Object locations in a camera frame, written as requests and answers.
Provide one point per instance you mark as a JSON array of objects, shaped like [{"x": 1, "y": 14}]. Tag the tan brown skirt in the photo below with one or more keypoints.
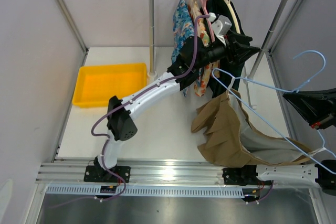
[{"x": 232, "y": 141}]

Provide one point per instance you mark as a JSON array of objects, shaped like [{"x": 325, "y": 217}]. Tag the blue floral garment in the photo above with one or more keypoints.
[{"x": 183, "y": 28}]

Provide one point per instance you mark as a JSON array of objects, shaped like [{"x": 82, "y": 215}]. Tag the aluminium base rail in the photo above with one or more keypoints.
[{"x": 167, "y": 172}]

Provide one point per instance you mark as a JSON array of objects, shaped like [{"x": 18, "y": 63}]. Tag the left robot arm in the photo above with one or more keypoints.
[{"x": 123, "y": 112}]

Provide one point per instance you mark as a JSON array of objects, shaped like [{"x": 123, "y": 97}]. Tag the blue wire hanger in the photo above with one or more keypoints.
[{"x": 296, "y": 90}]

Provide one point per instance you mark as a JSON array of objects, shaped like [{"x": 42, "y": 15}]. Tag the orange floral garment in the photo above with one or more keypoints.
[{"x": 205, "y": 72}]

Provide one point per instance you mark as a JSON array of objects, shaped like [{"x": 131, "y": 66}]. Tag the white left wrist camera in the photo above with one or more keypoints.
[{"x": 220, "y": 25}]

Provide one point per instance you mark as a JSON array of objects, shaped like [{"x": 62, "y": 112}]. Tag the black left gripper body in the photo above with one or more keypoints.
[{"x": 215, "y": 52}]

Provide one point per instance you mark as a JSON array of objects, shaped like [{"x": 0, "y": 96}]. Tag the cream wooden hanger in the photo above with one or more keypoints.
[{"x": 233, "y": 15}]

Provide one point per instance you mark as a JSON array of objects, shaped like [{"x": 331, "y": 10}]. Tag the dark green plaid garment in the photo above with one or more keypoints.
[{"x": 219, "y": 8}]

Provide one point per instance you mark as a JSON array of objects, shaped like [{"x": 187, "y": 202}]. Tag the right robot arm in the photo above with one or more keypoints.
[{"x": 283, "y": 174}]

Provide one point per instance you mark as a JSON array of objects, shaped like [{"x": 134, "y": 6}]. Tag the white slotted cable duct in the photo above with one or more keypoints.
[{"x": 213, "y": 192}]

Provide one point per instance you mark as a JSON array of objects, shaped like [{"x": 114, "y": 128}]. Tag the yellow plastic tray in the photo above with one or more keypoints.
[{"x": 95, "y": 85}]

